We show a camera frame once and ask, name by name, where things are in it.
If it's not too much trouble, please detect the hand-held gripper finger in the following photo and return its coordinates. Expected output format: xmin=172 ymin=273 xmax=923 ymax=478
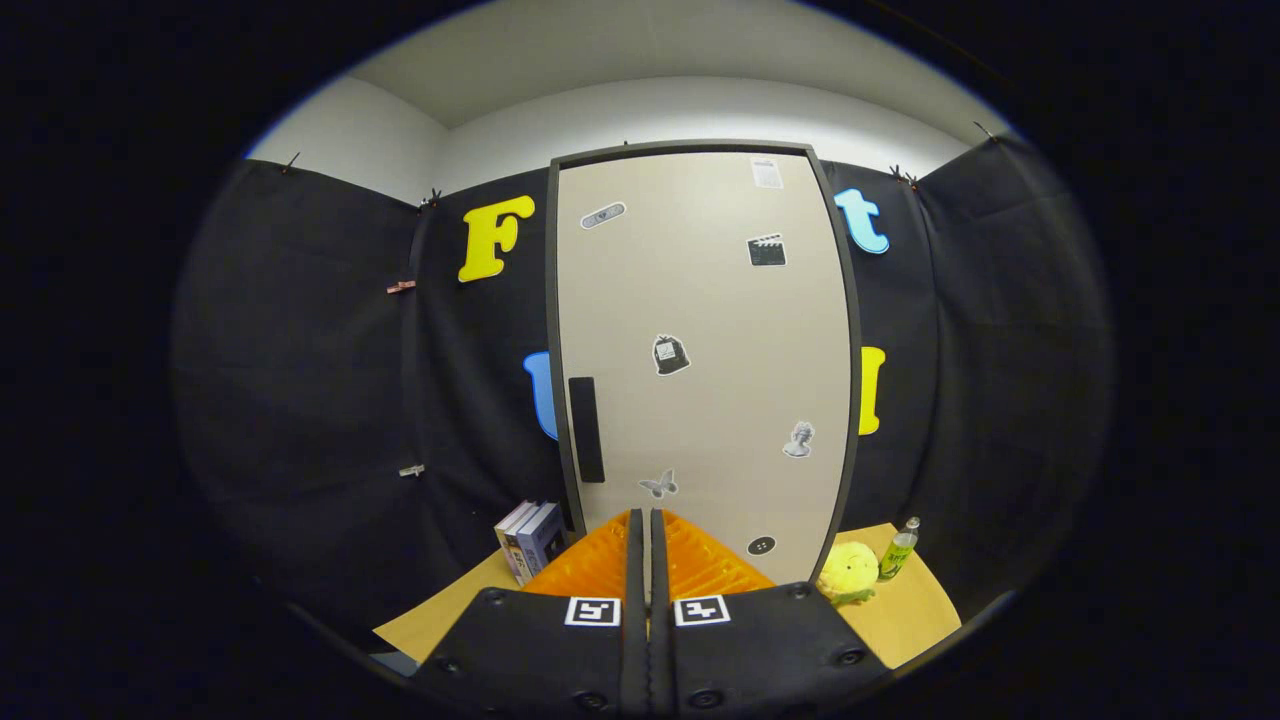
xmin=650 ymin=507 xmax=893 ymax=719
xmin=412 ymin=507 xmax=651 ymax=719

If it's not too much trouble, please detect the black cabinet door handle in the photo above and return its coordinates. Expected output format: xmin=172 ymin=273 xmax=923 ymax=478
xmin=568 ymin=377 xmax=607 ymax=485

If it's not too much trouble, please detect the beige shoe cabinet door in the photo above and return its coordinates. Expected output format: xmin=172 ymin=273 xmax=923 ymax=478
xmin=557 ymin=152 xmax=851 ymax=586

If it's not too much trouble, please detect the dark grey shoe cabinet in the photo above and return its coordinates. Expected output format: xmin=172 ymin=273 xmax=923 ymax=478
xmin=545 ymin=140 xmax=863 ymax=586

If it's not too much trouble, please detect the white book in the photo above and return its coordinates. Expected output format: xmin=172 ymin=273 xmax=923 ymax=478
xmin=494 ymin=500 xmax=541 ymax=586

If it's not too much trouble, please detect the yellow plush toy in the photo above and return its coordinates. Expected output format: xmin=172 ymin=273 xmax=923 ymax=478
xmin=815 ymin=541 xmax=881 ymax=608

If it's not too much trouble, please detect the green drink bottle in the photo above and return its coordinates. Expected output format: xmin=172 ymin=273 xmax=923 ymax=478
xmin=878 ymin=516 xmax=922 ymax=582

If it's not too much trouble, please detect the black backdrop cloth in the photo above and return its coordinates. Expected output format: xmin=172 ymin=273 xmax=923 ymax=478
xmin=170 ymin=130 xmax=1116 ymax=651

